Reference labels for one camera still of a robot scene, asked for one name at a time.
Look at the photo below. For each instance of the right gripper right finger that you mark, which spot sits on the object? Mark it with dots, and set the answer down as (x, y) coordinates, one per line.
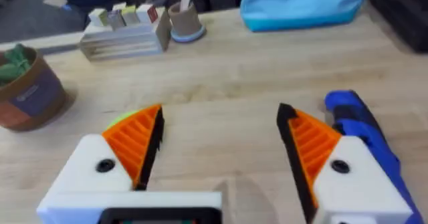
(347, 184)

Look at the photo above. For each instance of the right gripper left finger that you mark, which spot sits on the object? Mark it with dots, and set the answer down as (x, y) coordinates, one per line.
(100, 164)

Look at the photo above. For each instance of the brown tub with green toys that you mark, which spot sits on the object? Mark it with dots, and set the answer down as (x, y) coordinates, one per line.
(26, 90)

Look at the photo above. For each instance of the clear box with small blocks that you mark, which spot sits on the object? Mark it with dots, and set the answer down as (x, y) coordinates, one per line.
(125, 33)

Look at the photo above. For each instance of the brown cup with white tissue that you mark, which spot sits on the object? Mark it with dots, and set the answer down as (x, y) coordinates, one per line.
(185, 20)

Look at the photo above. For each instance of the black case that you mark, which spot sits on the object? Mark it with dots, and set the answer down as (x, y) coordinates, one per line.
(401, 13)

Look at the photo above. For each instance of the light blue bag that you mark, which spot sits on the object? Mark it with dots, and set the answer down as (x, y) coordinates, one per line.
(301, 5)

